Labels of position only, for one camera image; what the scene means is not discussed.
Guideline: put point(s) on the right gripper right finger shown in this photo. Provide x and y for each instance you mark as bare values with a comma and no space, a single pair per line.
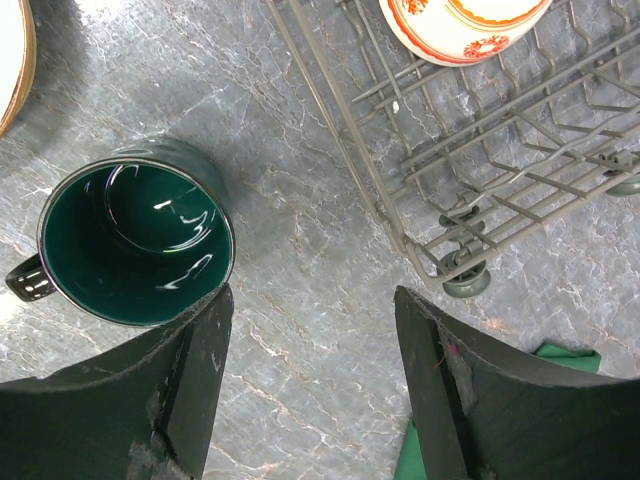
483,409

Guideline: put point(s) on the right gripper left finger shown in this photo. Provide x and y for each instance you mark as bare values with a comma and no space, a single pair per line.
142,410

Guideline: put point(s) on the dark green mug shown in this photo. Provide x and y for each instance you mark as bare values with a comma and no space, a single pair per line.
134,239

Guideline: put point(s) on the white red patterned bowl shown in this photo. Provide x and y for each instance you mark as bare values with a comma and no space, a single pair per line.
458,33

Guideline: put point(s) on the cream bird pattern plate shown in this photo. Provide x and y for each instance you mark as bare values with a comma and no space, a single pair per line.
18,58

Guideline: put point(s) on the grey wire dish rack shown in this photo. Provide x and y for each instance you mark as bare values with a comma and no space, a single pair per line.
457,164

